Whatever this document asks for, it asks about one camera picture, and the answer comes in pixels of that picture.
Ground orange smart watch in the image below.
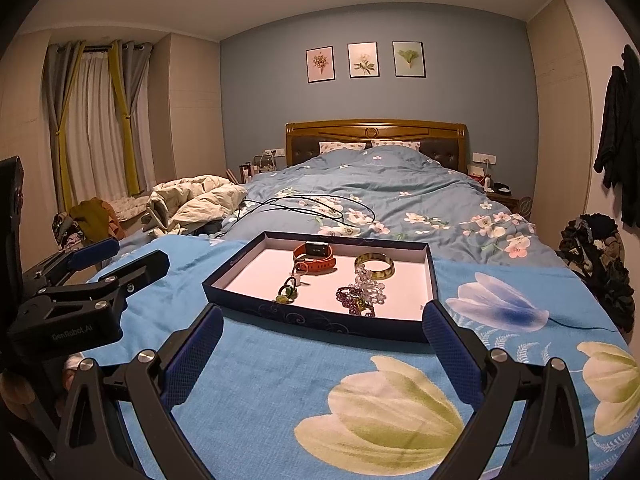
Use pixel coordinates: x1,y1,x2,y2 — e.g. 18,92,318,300
292,241,337,275

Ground gold bangle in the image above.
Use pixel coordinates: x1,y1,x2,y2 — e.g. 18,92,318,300
354,253,395,281

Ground beige down jacket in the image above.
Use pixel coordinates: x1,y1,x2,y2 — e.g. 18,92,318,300
142,175,248,238

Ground purple bead bracelet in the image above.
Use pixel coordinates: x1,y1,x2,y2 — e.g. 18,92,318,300
336,285,377,318

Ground blue floral duvet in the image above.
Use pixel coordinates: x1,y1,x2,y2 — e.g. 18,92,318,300
117,152,566,268

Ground wooden bedside table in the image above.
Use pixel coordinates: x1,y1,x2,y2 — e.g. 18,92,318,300
467,170,533,211

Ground person's left hand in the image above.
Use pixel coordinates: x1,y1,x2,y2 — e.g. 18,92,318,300
0,370,36,413

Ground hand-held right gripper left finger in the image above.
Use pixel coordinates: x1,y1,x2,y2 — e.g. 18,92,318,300
52,304,225,480

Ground dark blue box tray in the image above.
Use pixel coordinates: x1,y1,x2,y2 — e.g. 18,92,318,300
201,231,442,345

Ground clear bead bracelet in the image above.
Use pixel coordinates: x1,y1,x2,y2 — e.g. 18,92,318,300
352,267,388,306

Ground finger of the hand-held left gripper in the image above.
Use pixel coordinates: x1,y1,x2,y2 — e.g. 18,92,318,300
45,249,170,313
20,237,121,288

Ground grey and yellow curtain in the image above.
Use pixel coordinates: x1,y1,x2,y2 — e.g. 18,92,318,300
44,42,86,213
107,40,153,196

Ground white sheer curtain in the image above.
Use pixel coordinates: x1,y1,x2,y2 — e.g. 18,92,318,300
67,50,131,206

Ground patterned clothes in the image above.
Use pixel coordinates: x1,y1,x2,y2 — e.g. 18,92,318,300
50,212,83,248

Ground cluttered bedside table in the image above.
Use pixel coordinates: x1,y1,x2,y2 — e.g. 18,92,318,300
225,149,288,186

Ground framed green plant picture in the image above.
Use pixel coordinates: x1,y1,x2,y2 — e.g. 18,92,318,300
392,41,426,78

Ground hanging dark clothes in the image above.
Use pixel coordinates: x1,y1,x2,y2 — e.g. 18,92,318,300
594,45,640,228

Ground framed white flower picture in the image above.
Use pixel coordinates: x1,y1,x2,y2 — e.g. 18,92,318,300
347,42,380,79

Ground pile of dark clothes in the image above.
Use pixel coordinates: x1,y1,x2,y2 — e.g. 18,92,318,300
559,214,636,333

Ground framed pink flower picture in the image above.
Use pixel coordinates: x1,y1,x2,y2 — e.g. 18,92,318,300
306,46,335,83

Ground white quilted cushion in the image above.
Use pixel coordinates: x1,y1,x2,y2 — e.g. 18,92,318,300
107,195,153,221

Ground olive brown garment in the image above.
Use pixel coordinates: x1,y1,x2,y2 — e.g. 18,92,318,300
70,199,126,246

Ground dark blue garment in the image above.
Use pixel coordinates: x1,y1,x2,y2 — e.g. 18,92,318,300
192,220,233,238

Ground thin black cable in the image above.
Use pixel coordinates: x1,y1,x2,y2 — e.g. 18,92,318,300
547,317,618,332

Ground beige wardrobe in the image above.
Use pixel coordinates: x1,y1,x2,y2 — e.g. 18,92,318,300
526,0,603,271

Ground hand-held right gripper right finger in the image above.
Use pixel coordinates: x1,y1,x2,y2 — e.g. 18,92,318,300
421,300,593,480

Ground green bracelet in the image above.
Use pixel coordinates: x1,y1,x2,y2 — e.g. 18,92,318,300
272,275,301,306

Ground blue tulip blanket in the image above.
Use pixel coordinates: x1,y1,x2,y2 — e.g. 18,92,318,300
85,234,640,480

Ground wooden bed headboard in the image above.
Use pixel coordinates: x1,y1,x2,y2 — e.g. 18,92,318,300
285,120,468,173

